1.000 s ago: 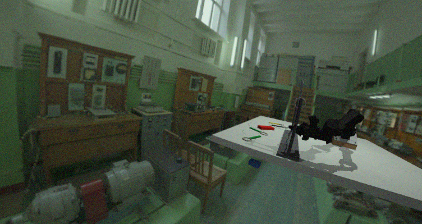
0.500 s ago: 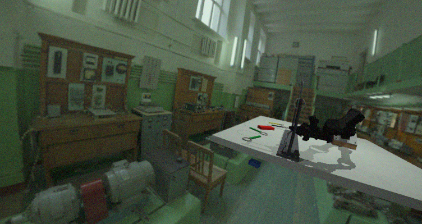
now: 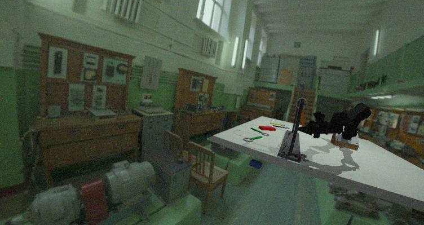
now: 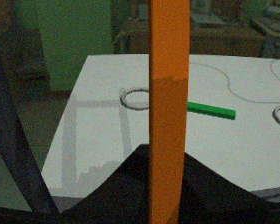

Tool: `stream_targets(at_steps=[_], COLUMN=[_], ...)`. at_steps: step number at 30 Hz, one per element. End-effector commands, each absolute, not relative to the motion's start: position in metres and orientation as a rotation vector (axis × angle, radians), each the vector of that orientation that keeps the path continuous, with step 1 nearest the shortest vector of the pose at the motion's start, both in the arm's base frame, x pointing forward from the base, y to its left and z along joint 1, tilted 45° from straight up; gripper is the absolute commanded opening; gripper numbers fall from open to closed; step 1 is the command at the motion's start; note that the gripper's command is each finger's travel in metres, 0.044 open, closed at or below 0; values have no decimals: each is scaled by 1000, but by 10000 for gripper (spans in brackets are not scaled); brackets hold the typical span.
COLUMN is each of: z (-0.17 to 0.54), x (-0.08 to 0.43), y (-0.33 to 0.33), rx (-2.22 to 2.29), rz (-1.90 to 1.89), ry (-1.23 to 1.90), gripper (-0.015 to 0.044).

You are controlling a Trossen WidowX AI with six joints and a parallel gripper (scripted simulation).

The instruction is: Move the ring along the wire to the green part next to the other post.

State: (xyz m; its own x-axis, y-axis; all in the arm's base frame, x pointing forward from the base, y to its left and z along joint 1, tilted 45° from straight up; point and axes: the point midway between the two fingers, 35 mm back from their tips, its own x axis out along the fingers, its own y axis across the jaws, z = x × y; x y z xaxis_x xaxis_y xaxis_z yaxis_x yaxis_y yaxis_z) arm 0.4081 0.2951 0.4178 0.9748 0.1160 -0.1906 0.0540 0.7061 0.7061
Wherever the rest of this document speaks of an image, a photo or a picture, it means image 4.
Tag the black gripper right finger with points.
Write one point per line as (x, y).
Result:
(207, 198)

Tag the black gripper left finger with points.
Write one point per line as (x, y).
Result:
(121, 199)

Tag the orange handle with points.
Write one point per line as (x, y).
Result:
(168, 40)

